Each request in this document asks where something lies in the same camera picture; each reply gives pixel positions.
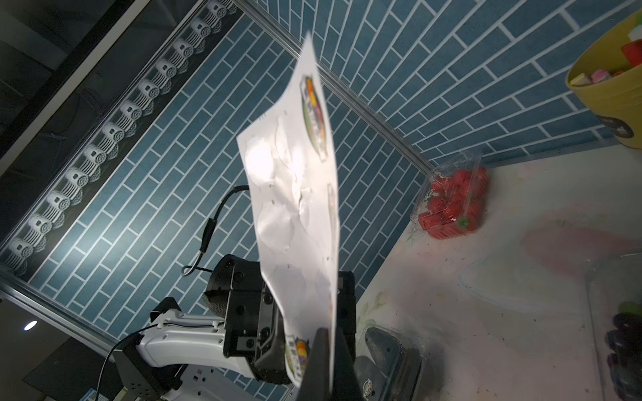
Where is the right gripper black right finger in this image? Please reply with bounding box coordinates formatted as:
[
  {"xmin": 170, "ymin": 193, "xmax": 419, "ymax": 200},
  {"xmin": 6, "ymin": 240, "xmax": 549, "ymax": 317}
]
[{"xmin": 332, "ymin": 327, "xmax": 363, "ymax": 401}]

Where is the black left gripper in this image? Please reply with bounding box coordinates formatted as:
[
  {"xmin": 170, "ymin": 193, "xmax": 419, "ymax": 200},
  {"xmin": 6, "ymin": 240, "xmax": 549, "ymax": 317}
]
[{"xmin": 203, "ymin": 255, "xmax": 290, "ymax": 384}]

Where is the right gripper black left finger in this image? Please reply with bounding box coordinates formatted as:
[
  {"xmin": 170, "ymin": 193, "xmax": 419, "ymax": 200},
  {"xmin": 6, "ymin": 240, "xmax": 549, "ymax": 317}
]
[{"xmin": 297, "ymin": 328, "xmax": 331, "ymax": 401}]

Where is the white fruit sticker sheet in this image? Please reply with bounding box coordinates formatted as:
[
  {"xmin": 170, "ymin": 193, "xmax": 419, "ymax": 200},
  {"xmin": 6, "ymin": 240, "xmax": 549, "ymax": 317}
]
[{"xmin": 237, "ymin": 35, "xmax": 340, "ymax": 387}]

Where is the clear box of blueberries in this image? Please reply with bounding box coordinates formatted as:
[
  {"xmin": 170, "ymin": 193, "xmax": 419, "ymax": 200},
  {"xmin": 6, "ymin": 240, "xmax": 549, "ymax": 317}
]
[{"xmin": 586, "ymin": 252, "xmax": 641, "ymax": 400}]

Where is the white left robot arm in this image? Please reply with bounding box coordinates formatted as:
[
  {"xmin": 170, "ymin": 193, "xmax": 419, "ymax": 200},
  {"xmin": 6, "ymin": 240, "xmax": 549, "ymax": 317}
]
[{"xmin": 111, "ymin": 255, "xmax": 290, "ymax": 400}]

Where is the clear box of strawberries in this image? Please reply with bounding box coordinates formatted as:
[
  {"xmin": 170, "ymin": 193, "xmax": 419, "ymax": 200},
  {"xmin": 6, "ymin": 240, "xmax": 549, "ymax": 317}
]
[{"xmin": 411, "ymin": 151, "xmax": 490, "ymax": 240}]

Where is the LED light strip overhead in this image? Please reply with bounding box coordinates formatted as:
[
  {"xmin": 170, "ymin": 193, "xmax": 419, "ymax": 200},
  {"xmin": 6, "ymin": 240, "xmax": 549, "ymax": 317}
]
[{"xmin": 1, "ymin": 1, "xmax": 237, "ymax": 276}]

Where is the yellow pen cup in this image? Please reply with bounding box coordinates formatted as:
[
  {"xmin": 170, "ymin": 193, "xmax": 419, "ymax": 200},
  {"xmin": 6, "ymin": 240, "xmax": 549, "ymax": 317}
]
[{"xmin": 566, "ymin": 11, "xmax": 641, "ymax": 150}]

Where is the aluminium corner post left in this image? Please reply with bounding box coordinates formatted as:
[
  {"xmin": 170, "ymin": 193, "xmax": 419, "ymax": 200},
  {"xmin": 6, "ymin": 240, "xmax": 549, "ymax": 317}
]
[{"xmin": 234, "ymin": 0, "xmax": 435, "ymax": 174}]

